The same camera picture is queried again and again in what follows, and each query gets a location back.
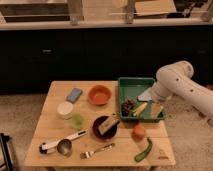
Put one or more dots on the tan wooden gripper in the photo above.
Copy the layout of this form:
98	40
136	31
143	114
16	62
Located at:
155	110

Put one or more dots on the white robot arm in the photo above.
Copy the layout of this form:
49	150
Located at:
176	79

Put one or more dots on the light green plastic cup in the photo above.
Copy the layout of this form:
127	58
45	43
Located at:
77	121

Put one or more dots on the white paper cup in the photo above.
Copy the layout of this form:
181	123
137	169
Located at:
65	109

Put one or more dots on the silver metal measuring cup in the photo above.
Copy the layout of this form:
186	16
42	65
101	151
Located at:
64	147

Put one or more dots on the pale yellow corn cob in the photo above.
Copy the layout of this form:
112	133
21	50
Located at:
139	109

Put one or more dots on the green plastic tray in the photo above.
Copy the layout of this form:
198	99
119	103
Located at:
131	88

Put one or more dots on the dark red grape bunch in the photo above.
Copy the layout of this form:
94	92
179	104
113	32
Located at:
127	106

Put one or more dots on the orange peach fruit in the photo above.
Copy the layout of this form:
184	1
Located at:
138	132

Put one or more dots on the yellow brown sponge block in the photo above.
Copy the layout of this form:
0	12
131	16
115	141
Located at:
107	124

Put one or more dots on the green cucumber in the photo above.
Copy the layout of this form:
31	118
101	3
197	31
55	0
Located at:
142	155

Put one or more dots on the dark brown bowl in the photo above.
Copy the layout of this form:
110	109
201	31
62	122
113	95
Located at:
109	134

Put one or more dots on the orange plastic bowl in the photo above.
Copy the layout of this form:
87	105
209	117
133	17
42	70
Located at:
99	95

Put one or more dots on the wooden folding table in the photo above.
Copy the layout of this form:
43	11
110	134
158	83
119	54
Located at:
51	127

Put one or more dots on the silver metal fork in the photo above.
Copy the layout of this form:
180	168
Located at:
89	154

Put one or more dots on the blue sponge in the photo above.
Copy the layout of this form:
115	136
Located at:
74	95

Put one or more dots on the dark cabinet counter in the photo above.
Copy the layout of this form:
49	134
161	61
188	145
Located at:
33	55

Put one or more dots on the black stand on floor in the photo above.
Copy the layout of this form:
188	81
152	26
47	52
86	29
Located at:
7	162

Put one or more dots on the white handled citrus squeezer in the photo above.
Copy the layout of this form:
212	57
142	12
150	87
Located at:
45	147

